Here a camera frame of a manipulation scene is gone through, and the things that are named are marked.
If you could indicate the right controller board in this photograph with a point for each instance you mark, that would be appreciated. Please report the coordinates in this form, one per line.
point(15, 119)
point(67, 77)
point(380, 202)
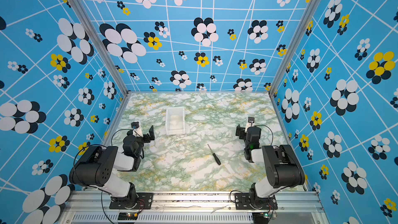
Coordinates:
point(261, 218)

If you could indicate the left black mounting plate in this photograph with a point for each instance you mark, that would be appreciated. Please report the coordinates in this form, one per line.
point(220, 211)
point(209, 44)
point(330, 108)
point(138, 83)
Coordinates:
point(141, 200)

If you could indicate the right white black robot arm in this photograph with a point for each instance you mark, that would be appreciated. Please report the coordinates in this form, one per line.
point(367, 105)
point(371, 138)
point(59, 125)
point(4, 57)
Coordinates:
point(283, 169)

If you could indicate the left controller board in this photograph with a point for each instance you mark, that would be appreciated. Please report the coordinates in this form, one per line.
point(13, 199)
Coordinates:
point(127, 217)

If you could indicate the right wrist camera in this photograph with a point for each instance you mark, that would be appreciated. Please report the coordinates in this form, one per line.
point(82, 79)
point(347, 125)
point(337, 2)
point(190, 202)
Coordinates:
point(250, 123)

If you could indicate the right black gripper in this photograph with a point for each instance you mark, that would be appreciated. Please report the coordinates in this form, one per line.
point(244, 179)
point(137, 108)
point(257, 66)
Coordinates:
point(241, 131)

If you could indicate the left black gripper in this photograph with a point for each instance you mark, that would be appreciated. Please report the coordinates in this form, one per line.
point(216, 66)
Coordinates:
point(151, 138)

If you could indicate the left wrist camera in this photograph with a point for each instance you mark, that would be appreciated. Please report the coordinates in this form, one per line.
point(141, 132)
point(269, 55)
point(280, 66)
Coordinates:
point(136, 129)

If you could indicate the black mounting plate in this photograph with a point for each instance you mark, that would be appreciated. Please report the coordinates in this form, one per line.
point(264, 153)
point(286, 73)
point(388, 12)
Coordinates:
point(141, 200)
point(248, 201)

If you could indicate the white plastic bin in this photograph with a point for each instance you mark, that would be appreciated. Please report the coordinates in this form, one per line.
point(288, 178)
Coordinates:
point(175, 121)

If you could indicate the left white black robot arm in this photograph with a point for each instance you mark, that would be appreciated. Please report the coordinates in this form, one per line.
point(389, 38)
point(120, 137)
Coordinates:
point(95, 168)

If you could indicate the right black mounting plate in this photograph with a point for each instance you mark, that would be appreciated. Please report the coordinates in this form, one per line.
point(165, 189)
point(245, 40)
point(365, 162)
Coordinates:
point(248, 201)

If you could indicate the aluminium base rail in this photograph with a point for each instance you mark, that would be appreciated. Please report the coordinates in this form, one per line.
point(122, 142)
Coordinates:
point(90, 207)

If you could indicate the controller board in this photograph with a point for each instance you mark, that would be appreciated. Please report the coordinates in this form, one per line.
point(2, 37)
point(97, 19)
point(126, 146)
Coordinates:
point(261, 218)
point(127, 217)

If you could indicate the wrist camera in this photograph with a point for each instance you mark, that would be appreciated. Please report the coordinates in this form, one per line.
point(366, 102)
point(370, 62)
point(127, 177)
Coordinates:
point(136, 129)
point(250, 123)

